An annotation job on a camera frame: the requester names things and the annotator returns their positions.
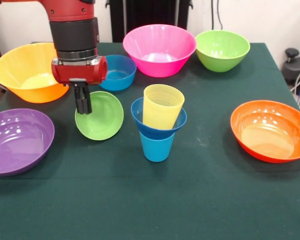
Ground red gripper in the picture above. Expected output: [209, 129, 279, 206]
[51, 56, 108, 115]

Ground small green plastic bowl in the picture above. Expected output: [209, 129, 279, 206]
[74, 90, 125, 141]

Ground translucent yellow plastic cup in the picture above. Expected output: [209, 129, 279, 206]
[142, 84, 186, 131]

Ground small dark blue bowl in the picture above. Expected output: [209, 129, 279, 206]
[130, 97, 188, 138]

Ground light blue plastic cup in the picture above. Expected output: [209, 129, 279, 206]
[139, 130, 176, 163]

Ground large green plastic bowl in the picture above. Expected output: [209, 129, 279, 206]
[195, 29, 251, 73]

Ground translucent light blue bowl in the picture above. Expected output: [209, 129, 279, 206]
[98, 54, 138, 92]

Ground large yellow plastic bowl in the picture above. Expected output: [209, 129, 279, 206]
[0, 42, 70, 104]

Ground shallow purple plastic bowl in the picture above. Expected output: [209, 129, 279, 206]
[0, 108, 55, 177]

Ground large pink plastic bowl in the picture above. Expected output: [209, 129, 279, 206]
[122, 24, 198, 79]

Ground dark green tablecloth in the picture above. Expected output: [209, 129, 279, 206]
[0, 41, 300, 240]

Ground shallow orange plastic bowl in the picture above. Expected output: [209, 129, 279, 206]
[230, 100, 300, 164]

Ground black knob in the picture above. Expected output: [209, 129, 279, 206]
[284, 48, 300, 63]

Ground black round base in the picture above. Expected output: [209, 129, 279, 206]
[282, 55, 300, 88]

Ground black wall cable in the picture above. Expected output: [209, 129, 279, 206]
[216, 0, 224, 32]
[207, 0, 217, 33]

